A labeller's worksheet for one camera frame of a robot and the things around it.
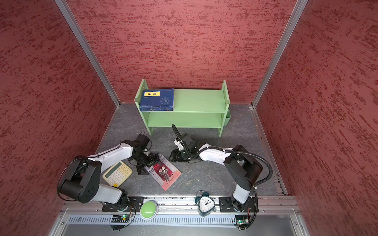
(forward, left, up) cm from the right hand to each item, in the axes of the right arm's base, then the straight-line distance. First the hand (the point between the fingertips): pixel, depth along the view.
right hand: (172, 162), depth 83 cm
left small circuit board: (-25, +26, -7) cm, 37 cm away
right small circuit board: (-28, -35, -6) cm, 46 cm away
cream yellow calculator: (-5, +32, -3) cm, 32 cm away
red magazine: (-4, +5, -5) cm, 9 cm away
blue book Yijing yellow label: (+25, +7, +26) cm, 37 cm away
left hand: (-3, +10, -3) cm, 11 cm away
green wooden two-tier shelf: (+22, -13, +22) cm, 34 cm away
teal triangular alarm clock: (-21, -18, -1) cm, 28 cm away
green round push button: (-23, +10, -3) cm, 25 cm away
